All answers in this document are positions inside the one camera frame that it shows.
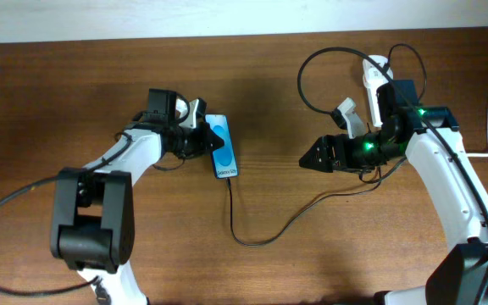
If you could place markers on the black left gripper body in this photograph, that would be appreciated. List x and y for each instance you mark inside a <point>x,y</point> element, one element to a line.
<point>197,139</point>

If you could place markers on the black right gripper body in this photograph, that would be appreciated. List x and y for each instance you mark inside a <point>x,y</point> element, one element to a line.
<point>347,147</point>

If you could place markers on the blue Galaxy smartphone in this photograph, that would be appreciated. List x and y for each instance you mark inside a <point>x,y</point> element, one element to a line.
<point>223,158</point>

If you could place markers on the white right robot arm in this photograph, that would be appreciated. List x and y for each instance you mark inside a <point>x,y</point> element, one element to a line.
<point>429,138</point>

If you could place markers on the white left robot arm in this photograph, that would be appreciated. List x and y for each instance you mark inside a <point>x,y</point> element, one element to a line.
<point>93,228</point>

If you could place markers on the white power strip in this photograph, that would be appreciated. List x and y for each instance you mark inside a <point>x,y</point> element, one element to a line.
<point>372,80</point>

